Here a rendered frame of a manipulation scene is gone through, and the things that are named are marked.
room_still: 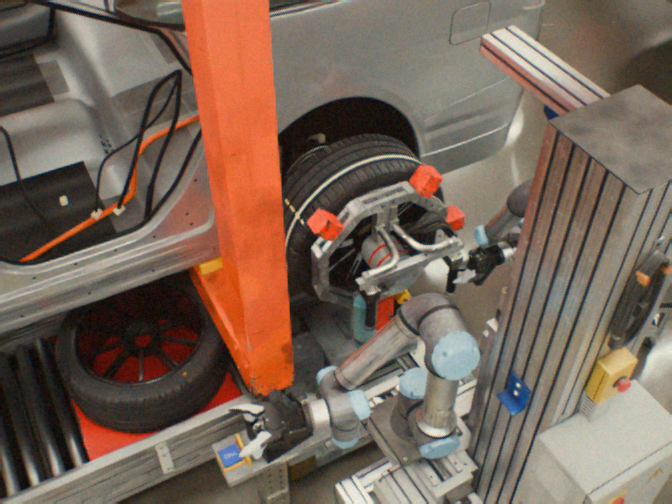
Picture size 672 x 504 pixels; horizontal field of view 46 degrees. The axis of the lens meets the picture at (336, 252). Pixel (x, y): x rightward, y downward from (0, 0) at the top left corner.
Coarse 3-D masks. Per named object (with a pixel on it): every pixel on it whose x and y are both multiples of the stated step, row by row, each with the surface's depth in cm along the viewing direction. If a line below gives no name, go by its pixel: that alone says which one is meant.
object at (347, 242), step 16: (368, 192) 277; (400, 208) 295; (416, 208) 308; (400, 224) 302; (352, 240) 294; (400, 240) 318; (336, 256) 321; (352, 256) 322; (336, 272) 313; (352, 272) 308
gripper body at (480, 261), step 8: (480, 248) 287; (488, 248) 287; (496, 248) 286; (472, 256) 286; (480, 256) 284; (488, 256) 284; (496, 256) 287; (472, 264) 287; (480, 264) 282; (488, 264) 284; (496, 264) 291; (480, 272) 286
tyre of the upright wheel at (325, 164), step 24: (336, 144) 284; (360, 144) 283; (384, 144) 287; (312, 168) 280; (336, 168) 276; (360, 168) 275; (384, 168) 275; (408, 168) 280; (288, 192) 284; (312, 192) 276; (336, 192) 271; (360, 192) 275; (288, 216) 282; (288, 240) 283; (312, 240) 279; (288, 264) 292
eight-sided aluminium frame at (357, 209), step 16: (384, 192) 274; (400, 192) 274; (416, 192) 276; (352, 208) 270; (368, 208) 269; (384, 208) 273; (432, 208) 287; (352, 224) 271; (320, 240) 276; (336, 240) 272; (432, 240) 303; (320, 256) 274; (320, 272) 280; (320, 288) 287; (336, 288) 300; (384, 288) 314; (352, 304) 304
